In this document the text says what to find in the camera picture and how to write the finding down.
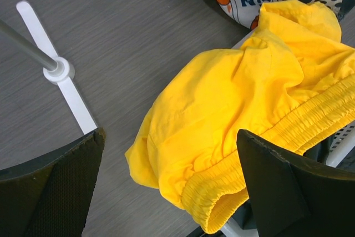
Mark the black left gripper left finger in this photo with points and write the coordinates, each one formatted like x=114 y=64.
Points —
x=50 y=195

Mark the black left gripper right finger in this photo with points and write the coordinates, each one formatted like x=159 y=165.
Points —
x=292 y=195

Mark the yellow shorts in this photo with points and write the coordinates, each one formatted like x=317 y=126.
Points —
x=291 y=83

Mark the dark green garment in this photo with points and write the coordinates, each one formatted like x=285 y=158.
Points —
x=244 y=216

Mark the white plastic laundry basket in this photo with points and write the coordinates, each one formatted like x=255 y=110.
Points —
x=342 y=145

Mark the white clothes rack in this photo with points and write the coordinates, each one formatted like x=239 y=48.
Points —
x=56 y=69

